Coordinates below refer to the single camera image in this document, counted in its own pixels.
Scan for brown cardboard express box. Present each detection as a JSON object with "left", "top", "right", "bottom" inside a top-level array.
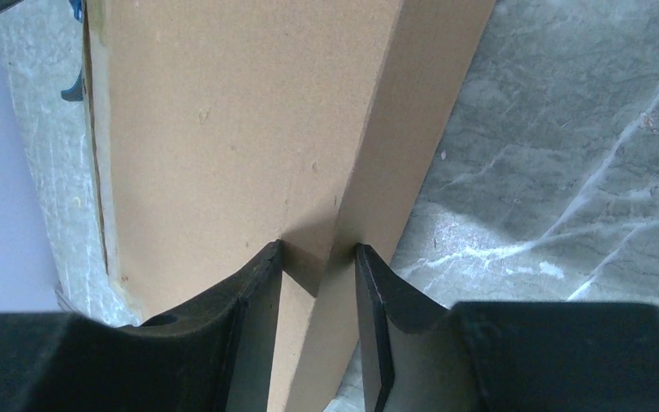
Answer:
[{"left": 83, "top": 1, "right": 494, "bottom": 411}]

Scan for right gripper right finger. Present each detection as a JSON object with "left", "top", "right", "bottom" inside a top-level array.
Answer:
[{"left": 355, "top": 244, "right": 659, "bottom": 411}]

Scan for blue handled pliers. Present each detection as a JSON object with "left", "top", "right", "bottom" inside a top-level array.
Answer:
[{"left": 60, "top": 0, "right": 85, "bottom": 102}]

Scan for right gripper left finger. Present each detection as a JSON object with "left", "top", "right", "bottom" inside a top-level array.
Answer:
[{"left": 0, "top": 240, "right": 282, "bottom": 411}]

